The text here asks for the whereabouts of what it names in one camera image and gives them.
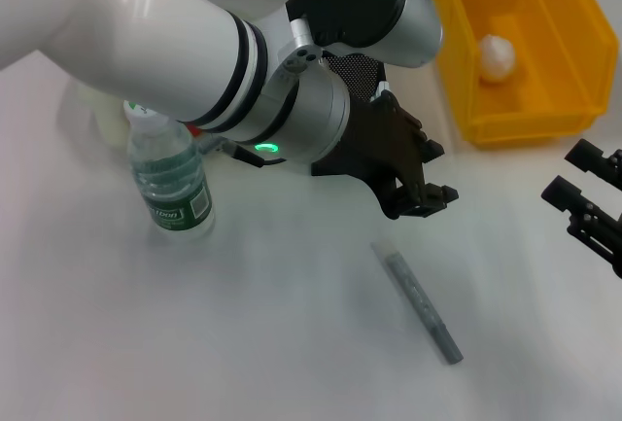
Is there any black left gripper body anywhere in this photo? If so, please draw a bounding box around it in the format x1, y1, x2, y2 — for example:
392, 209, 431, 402
310, 92, 430, 221

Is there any yellow plastic bin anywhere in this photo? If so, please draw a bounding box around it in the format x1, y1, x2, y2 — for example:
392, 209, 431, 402
430, 0, 621, 150

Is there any clear green-label water bottle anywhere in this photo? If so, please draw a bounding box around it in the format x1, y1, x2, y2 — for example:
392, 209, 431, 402
122, 99, 216, 242

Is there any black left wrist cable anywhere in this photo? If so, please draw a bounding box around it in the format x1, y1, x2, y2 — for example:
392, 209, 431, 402
225, 141, 287, 168

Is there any green glass fruit plate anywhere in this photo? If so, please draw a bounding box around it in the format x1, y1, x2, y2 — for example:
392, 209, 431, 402
77, 83, 131, 149

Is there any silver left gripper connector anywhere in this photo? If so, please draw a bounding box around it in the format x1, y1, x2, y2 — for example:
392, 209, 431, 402
198, 132, 230, 156

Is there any grey marker pen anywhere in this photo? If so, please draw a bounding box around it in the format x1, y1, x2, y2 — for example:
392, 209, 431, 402
369, 240, 465, 367

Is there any white paper ball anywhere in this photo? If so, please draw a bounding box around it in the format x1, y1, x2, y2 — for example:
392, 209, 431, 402
478, 33, 517, 83

